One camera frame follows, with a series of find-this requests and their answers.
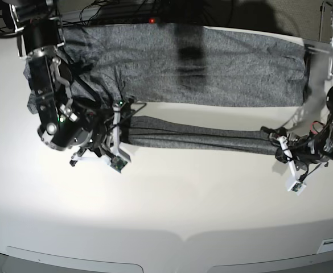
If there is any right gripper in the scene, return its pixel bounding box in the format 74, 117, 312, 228
69, 98, 135, 167

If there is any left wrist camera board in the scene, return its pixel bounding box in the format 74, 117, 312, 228
285, 177, 307, 196

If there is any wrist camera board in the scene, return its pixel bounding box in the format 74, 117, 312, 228
285, 177, 307, 196
110, 156, 128, 173

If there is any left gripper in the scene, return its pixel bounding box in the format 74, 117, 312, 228
261, 126, 329, 182

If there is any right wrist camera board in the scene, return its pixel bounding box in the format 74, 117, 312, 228
110, 156, 128, 173

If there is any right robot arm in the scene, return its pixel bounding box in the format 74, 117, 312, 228
7, 1, 134, 171

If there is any white metal stand frame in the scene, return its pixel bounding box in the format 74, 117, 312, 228
317, 0, 333, 43

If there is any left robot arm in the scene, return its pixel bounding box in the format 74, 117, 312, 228
261, 5, 333, 192

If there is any grey long-sleeve T-shirt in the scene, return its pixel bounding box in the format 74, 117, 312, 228
23, 23, 312, 156

